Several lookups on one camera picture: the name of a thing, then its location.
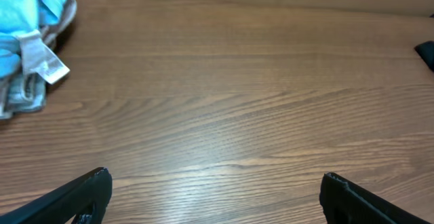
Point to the black polo shirt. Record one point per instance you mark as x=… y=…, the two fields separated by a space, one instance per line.
x=426 y=52

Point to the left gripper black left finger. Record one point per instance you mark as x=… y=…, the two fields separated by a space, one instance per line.
x=83 y=200

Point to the light blue printed t-shirt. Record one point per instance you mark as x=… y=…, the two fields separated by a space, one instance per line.
x=20 y=17

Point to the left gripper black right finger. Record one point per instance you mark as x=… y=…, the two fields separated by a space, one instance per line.
x=344 y=202

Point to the grey folded garment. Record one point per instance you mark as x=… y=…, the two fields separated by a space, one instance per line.
x=24 y=91

